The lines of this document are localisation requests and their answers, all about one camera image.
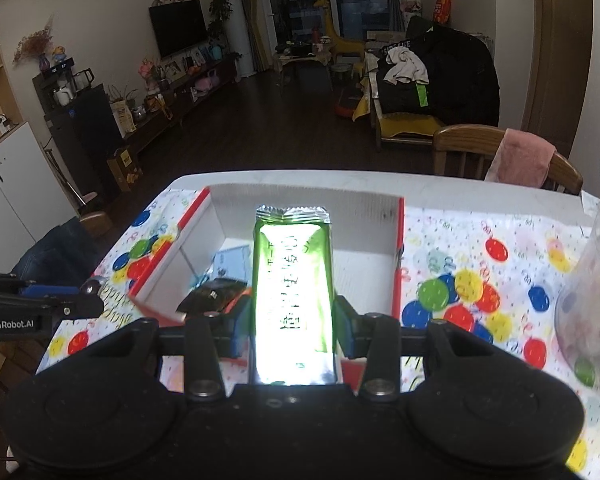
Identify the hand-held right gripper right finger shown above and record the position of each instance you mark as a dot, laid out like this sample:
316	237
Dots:
344	330

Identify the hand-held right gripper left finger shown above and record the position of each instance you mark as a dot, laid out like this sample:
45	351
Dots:
241	330

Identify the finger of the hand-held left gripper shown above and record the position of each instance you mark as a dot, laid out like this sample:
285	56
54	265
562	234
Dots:
50	290
80	306

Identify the black snack packet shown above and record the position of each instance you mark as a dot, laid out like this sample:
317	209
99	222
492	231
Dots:
210	296

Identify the light blue snack packet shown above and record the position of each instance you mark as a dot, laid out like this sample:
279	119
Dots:
232	262

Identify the green silver snack packet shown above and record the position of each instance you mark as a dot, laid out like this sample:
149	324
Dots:
292	285

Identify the red cardboard box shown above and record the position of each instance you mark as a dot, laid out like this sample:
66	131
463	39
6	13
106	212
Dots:
365	260

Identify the small wooden chair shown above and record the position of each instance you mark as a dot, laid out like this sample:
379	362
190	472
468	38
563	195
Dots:
97	222

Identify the white cabinet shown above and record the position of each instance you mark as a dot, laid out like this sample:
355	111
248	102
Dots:
15	185

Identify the yellow cardboard box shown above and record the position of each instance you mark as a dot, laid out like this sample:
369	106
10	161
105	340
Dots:
122	167

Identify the balloon print tablecloth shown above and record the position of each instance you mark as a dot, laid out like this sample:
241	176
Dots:
480	240

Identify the black water dispenser cabinet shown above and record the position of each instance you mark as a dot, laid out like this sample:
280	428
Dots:
90	125

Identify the small white appliance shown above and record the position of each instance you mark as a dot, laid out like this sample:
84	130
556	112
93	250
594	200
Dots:
1	124

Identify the yellow paper bag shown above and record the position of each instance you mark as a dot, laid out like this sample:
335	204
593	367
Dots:
125	117

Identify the white kettle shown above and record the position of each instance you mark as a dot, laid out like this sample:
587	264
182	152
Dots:
62	96

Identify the wooden sofa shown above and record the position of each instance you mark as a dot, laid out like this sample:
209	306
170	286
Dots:
380	135

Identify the dark tv console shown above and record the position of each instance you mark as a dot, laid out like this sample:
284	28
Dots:
180	105

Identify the red floor toy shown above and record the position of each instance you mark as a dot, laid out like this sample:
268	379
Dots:
347	105

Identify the dried flower vase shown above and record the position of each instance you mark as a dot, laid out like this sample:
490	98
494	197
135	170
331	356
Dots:
44	62

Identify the pink cloth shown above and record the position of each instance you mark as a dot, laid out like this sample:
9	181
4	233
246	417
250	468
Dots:
522	157

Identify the pink plush toy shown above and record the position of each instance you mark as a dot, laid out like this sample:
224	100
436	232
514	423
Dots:
207	81

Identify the clear plastic bag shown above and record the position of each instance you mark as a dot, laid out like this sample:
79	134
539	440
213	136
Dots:
595	300

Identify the white cloth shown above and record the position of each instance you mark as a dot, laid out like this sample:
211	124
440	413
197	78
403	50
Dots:
405	67

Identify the coffee table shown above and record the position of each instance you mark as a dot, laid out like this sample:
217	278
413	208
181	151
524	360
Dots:
305	60

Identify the black jacket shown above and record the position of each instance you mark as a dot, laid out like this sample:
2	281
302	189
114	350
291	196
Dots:
460	75

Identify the flat screen television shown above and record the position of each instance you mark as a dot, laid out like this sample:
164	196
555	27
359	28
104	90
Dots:
177	27

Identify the white tower air conditioner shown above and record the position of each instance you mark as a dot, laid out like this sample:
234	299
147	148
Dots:
237	35

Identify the yellow giraffe toy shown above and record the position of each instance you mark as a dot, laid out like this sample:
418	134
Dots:
330	25

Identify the green potted plant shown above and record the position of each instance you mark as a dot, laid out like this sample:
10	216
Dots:
220	10

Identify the red gift bag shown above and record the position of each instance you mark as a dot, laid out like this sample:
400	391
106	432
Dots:
442	7

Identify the photo frame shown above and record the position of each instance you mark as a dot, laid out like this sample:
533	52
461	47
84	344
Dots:
173	71

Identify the wooden door frame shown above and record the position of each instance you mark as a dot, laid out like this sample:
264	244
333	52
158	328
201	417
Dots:
555	60

